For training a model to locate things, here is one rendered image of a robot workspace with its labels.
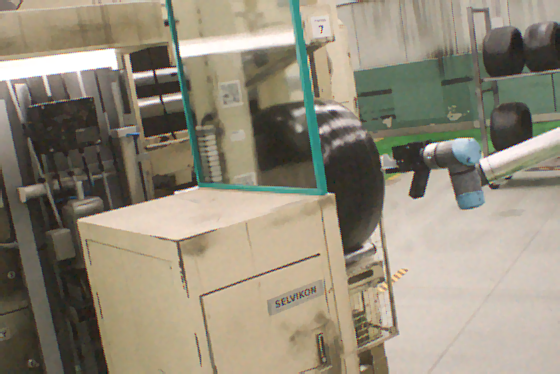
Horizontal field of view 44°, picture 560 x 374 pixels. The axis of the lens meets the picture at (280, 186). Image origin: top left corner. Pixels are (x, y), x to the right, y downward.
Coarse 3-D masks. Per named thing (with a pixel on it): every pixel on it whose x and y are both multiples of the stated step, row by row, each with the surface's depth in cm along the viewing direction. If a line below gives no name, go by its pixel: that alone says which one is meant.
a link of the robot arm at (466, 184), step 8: (472, 168) 189; (456, 176) 190; (464, 176) 189; (472, 176) 189; (456, 184) 191; (464, 184) 189; (472, 184) 189; (480, 184) 191; (456, 192) 192; (464, 192) 190; (472, 192) 189; (480, 192) 190; (464, 200) 191; (472, 200) 190; (480, 200) 190; (464, 208) 192; (472, 208) 191
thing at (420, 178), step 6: (420, 168) 201; (414, 174) 203; (420, 174) 201; (426, 174) 203; (414, 180) 203; (420, 180) 203; (426, 180) 205; (414, 186) 204; (420, 186) 204; (426, 186) 206; (414, 192) 204; (420, 192) 205; (414, 198) 205
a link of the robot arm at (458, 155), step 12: (444, 144) 192; (456, 144) 188; (468, 144) 186; (444, 156) 191; (456, 156) 187; (468, 156) 186; (480, 156) 189; (444, 168) 195; (456, 168) 189; (468, 168) 189
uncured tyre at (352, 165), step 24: (336, 120) 226; (336, 144) 220; (360, 144) 224; (336, 168) 217; (360, 168) 222; (336, 192) 217; (360, 192) 222; (384, 192) 232; (360, 216) 225; (360, 240) 235
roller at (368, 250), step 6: (360, 246) 241; (366, 246) 241; (372, 246) 242; (348, 252) 237; (354, 252) 238; (360, 252) 239; (366, 252) 240; (372, 252) 242; (348, 258) 235; (354, 258) 237; (360, 258) 239
